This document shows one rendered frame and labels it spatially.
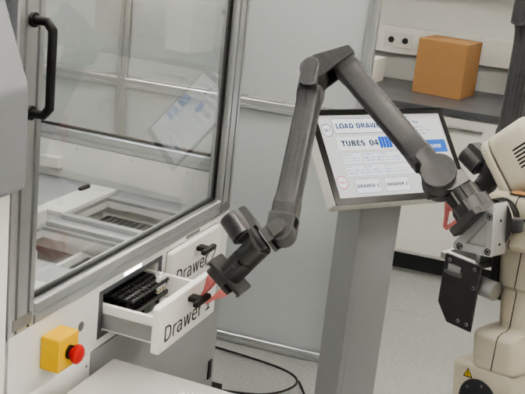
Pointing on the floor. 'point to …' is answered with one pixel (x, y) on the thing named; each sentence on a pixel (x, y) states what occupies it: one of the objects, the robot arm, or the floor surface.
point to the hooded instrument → (9, 150)
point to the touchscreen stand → (356, 300)
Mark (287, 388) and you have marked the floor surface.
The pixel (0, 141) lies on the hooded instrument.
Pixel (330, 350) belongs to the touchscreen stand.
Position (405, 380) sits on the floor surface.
